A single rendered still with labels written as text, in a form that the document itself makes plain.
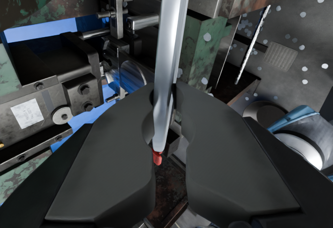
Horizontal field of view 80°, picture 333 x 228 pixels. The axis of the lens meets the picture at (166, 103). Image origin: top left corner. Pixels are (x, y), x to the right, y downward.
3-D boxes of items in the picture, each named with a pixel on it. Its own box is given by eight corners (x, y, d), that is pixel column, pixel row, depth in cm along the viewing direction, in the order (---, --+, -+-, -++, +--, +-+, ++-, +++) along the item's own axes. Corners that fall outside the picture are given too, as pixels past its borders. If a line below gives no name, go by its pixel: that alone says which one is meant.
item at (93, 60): (106, 48, 55) (87, 54, 52) (111, 102, 68) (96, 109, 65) (76, 28, 63) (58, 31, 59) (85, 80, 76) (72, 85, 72)
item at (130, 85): (207, 72, 58) (176, 89, 50) (196, 107, 67) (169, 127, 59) (148, 39, 69) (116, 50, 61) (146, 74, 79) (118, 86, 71)
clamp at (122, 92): (132, 79, 77) (109, 89, 71) (132, 110, 88) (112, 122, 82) (122, 72, 80) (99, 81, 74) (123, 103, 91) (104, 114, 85)
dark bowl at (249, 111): (312, 114, 104) (308, 121, 100) (283, 148, 124) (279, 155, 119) (258, 86, 118) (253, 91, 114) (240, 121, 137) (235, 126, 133)
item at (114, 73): (129, 44, 64) (117, 48, 61) (129, 82, 74) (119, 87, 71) (112, 34, 68) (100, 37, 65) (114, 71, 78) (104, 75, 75)
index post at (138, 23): (159, 14, 54) (131, 20, 48) (158, 25, 56) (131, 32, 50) (151, 11, 55) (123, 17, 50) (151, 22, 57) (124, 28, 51)
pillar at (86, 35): (110, 28, 67) (69, 37, 59) (110, 34, 69) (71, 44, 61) (106, 26, 68) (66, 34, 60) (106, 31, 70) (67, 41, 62)
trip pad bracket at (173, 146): (197, 122, 89) (167, 145, 78) (193, 136, 96) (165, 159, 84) (187, 114, 92) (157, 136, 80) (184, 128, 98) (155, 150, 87)
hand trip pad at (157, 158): (173, 147, 82) (159, 158, 77) (171, 156, 86) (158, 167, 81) (160, 137, 85) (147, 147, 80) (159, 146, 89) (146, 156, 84)
